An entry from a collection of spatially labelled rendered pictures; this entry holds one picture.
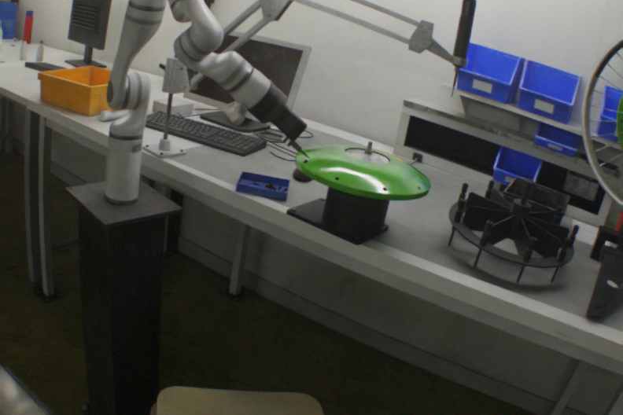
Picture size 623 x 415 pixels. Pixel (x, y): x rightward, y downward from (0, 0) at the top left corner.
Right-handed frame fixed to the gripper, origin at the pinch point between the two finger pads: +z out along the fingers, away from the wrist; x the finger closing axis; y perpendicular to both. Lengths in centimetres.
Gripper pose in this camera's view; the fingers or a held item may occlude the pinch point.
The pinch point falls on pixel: (307, 156)
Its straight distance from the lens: 118.6
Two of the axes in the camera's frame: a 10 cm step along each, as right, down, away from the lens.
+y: 6.7, -7.4, -0.5
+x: -3.3, -3.6, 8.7
